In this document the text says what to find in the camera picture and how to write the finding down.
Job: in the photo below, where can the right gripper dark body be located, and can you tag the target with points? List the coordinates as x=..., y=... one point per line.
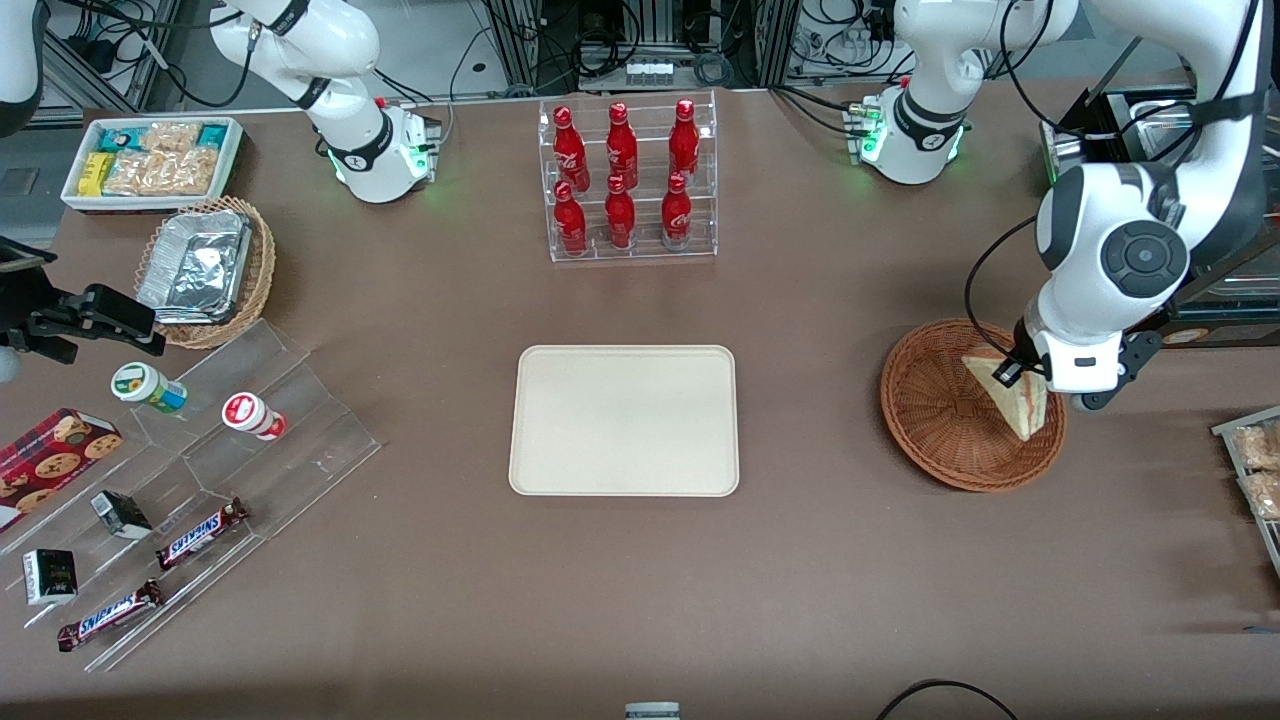
x=38, y=320

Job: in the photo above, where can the triangle sandwich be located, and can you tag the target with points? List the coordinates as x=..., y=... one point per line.
x=1025, y=410

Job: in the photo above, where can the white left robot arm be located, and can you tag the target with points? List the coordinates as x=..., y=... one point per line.
x=1110, y=250

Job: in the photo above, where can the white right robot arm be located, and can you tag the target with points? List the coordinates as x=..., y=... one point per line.
x=340, y=50

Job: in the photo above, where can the brown round wicker basket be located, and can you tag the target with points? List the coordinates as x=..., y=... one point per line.
x=930, y=420

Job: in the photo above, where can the aluminium foil tray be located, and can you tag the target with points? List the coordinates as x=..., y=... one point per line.
x=195, y=265

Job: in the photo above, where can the light tan wicker basket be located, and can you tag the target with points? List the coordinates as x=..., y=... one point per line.
x=260, y=270

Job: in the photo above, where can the steel tray with snacks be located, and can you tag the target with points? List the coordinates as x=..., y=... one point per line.
x=1225, y=430

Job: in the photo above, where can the cream plastic tray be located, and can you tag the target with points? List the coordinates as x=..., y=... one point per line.
x=625, y=420

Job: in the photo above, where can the green label yogurt cup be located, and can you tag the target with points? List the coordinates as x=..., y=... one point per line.
x=145, y=385

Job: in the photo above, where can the red cookie box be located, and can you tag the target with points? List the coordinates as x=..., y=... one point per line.
x=50, y=465

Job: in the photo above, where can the yellow snack pack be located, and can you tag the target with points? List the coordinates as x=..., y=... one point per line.
x=95, y=173

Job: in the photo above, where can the clear rice cracker bag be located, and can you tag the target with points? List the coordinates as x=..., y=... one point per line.
x=172, y=137
x=195, y=171
x=140, y=173

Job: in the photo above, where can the black food warmer machine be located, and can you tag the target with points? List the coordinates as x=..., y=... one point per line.
x=1235, y=320

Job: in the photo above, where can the teal snack pack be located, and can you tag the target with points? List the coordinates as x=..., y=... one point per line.
x=213, y=135
x=118, y=139

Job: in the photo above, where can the red label yogurt cup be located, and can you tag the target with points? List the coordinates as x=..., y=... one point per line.
x=250, y=413

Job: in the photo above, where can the small black chocolate box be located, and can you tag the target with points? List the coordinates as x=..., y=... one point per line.
x=120, y=514
x=50, y=577

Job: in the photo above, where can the clear fried snack bag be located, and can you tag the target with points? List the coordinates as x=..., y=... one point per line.
x=1266, y=495
x=1258, y=446

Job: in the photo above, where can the white rectangular snack bin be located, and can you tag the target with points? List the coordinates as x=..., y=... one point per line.
x=235, y=150

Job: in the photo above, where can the clear acrylic stepped stand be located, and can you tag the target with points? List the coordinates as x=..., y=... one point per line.
x=300, y=440

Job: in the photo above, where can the snickers chocolate bar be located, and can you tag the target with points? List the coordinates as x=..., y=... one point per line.
x=110, y=615
x=200, y=533

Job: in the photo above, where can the red cola bottle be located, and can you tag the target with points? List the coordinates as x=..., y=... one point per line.
x=677, y=214
x=622, y=148
x=570, y=222
x=620, y=218
x=684, y=142
x=568, y=150

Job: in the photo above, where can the clear acrylic bottle rack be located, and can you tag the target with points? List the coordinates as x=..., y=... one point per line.
x=645, y=250

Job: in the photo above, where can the white power strip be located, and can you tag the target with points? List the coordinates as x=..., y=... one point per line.
x=649, y=73

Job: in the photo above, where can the small grey device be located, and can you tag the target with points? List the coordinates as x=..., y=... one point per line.
x=652, y=712

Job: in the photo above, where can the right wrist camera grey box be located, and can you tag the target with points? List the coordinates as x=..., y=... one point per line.
x=6, y=365

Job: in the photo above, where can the aluminium frame post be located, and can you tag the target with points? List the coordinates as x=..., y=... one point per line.
x=777, y=40
x=522, y=40

